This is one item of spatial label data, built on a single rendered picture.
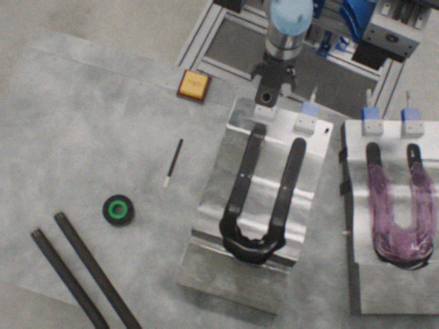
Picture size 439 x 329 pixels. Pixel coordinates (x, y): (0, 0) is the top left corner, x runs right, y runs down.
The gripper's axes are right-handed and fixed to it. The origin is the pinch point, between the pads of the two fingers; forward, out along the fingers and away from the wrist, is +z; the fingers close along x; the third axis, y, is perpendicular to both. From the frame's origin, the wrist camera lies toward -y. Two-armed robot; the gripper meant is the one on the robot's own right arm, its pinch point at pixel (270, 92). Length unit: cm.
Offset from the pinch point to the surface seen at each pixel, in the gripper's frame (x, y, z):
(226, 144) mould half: 6.9, -11.8, 12.3
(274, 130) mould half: -3.7, -4.5, 11.8
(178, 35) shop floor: 49, 59, 101
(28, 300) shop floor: 67, -68, 101
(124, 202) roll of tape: 27.3, -32.9, 17.3
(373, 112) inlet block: -27.2, 9.2, 13.9
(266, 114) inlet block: -0.6, -2.1, 9.1
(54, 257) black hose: 39, -51, 16
